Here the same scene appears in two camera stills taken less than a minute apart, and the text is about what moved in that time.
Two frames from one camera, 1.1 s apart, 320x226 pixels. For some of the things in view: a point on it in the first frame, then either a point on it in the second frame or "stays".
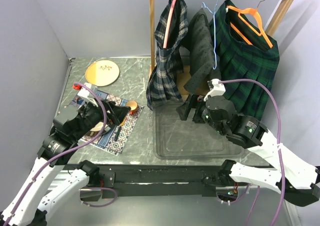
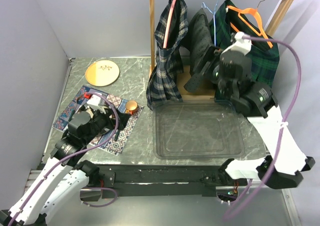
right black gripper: (183, 109) to (211, 55)
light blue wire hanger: (214, 14) stays
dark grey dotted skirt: (201, 53) stays
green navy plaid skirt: (241, 52) stays
